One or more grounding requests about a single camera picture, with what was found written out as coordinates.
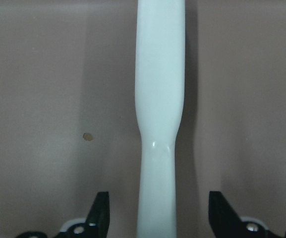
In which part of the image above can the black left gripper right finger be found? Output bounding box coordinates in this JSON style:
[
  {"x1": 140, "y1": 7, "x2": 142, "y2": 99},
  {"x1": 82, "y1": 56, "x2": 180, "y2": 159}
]
[{"x1": 208, "y1": 191, "x2": 246, "y2": 238}]

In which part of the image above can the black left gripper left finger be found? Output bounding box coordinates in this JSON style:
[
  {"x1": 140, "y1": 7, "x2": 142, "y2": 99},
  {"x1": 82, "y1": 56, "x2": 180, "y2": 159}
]
[{"x1": 85, "y1": 191, "x2": 110, "y2": 238}]

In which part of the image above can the pale green hand brush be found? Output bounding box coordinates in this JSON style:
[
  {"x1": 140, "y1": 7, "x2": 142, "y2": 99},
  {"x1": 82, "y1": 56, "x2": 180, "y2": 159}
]
[{"x1": 135, "y1": 0, "x2": 185, "y2": 238}]

